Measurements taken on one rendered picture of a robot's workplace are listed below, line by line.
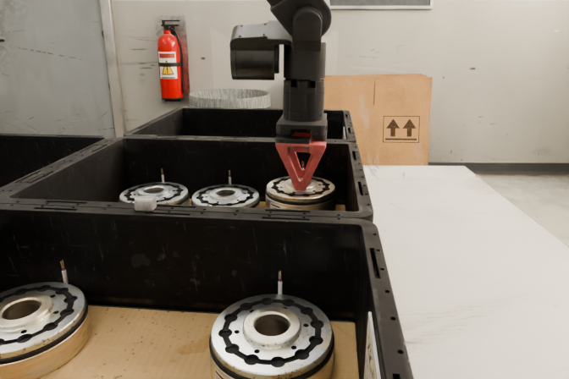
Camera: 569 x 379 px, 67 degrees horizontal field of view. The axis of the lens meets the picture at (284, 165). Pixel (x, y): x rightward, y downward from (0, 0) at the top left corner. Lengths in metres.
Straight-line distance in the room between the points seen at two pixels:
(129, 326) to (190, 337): 0.06
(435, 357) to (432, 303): 0.12
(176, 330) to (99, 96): 3.29
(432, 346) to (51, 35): 3.48
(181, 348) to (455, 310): 0.44
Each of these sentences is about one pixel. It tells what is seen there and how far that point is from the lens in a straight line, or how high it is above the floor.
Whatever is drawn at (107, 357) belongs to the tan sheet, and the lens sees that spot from 0.43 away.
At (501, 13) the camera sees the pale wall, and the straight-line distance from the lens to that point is 3.68.
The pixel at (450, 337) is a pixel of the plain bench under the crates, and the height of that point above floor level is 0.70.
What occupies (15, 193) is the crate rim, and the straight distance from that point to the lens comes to 0.56.
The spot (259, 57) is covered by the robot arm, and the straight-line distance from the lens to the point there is 0.58.
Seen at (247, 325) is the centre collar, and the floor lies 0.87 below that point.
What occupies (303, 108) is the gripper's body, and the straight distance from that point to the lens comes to 0.58.
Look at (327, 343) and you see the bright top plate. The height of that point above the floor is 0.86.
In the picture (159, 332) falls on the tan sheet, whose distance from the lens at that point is 0.45.
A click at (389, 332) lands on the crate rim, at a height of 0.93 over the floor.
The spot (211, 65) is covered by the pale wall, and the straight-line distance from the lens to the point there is 3.41.
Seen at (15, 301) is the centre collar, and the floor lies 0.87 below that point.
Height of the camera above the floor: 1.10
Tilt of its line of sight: 17 degrees down
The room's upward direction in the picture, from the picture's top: straight up
